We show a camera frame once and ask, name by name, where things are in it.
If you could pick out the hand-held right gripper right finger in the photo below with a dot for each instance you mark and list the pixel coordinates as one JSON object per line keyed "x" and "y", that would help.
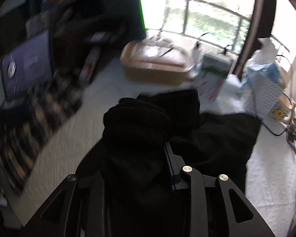
{"x": 169, "y": 167}

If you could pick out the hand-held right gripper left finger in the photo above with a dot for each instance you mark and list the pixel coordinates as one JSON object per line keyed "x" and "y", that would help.
{"x": 88, "y": 185}

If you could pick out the black pants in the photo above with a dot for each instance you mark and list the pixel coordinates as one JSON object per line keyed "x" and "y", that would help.
{"x": 135, "y": 133}

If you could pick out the plaid pants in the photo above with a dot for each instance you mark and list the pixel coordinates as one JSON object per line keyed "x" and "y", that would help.
{"x": 39, "y": 118}

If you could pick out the brown lunch box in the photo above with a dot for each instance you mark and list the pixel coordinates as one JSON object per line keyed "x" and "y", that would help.
{"x": 153, "y": 71}

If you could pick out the white green milk carton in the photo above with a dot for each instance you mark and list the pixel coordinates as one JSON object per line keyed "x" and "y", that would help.
{"x": 212, "y": 79}

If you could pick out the white plastic basket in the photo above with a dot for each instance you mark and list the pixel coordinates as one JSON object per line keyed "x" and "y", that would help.
{"x": 264, "y": 96}

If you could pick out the blue plastic bag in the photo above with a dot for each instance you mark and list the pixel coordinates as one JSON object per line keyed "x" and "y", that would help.
{"x": 264, "y": 71}

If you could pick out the tablet with dark screen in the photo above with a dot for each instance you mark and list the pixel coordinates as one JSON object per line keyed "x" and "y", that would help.
{"x": 27, "y": 64}

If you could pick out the balcony railing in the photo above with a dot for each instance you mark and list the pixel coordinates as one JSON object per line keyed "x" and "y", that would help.
{"x": 186, "y": 14}

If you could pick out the white plastic bag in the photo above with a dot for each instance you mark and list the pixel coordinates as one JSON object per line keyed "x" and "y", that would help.
{"x": 267, "y": 49}

